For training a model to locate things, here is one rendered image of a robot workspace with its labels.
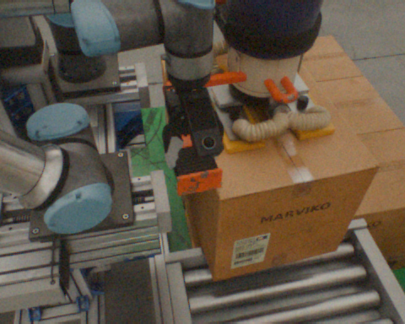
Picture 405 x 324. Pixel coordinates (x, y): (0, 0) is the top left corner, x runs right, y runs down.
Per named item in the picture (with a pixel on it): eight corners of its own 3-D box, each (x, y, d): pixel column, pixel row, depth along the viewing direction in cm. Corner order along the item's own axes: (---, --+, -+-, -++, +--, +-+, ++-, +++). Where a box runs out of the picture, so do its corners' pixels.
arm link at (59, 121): (94, 136, 93) (81, 88, 83) (106, 178, 84) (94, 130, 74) (40, 149, 90) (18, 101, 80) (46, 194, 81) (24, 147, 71)
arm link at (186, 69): (219, 54, 60) (165, 62, 58) (218, 80, 63) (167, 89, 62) (205, 29, 65) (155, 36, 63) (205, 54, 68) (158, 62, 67)
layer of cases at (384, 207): (420, 251, 185) (462, 197, 155) (205, 292, 171) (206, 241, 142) (316, 91, 264) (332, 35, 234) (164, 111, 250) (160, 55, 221)
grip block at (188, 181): (221, 187, 78) (223, 170, 74) (178, 196, 76) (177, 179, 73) (209, 156, 84) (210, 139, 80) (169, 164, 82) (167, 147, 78)
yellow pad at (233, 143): (265, 148, 100) (267, 132, 97) (226, 155, 98) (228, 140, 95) (224, 69, 122) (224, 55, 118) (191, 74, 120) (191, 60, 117)
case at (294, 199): (337, 251, 126) (380, 165, 97) (213, 282, 119) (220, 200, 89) (265, 124, 165) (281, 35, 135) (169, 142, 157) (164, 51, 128)
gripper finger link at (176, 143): (166, 152, 82) (180, 116, 76) (173, 173, 78) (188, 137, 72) (152, 150, 80) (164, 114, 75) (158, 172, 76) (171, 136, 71)
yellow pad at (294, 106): (334, 134, 104) (340, 120, 100) (298, 141, 102) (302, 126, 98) (282, 61, 126) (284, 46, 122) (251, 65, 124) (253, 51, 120)
